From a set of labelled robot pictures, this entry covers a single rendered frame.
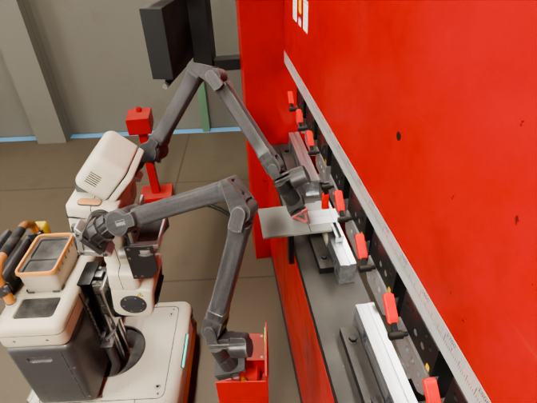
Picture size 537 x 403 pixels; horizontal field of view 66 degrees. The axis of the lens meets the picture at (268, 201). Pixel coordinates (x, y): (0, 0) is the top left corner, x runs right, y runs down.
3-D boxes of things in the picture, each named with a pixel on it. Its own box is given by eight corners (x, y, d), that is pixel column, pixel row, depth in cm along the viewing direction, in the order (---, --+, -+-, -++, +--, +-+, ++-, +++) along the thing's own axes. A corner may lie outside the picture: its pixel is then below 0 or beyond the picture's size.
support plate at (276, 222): (257, 210, 169) (257, 209, 168) (320, 203, 171) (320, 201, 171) (263, 239, 155) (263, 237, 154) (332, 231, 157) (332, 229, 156)
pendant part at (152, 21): (177, 54, 263) (167, -9, 242) (196, 54, 262) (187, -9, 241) (152, 79, 227) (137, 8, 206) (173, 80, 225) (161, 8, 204)
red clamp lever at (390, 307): (382, 293, 89) (391, 341, 87) (400, 291, 89) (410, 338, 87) (379, 293, 91) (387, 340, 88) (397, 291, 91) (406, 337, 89)
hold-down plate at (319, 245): (303, 224, 179) (303, 218, 177) (316, 222, 180) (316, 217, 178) (320, 274, 155) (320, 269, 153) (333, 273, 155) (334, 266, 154)
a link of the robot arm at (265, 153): (212, 77, 154) (200, 76, 144) (224, 67, 152) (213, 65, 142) (276, 174, 157) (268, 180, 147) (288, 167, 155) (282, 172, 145)
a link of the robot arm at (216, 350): (209, 334, 128) (204, 351, 124) (230, 333, 126) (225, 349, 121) (218, 347, 132) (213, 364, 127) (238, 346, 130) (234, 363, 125)
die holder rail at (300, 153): (288, 147, 235) (288, 132, 230) (298, 146, 236) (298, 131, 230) (306, 197, 195) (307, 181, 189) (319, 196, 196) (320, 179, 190)
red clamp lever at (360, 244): (354, 233, 105) (360, 272, 103) (369, 232, 105) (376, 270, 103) (352, 234, 107) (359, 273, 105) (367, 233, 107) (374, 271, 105)
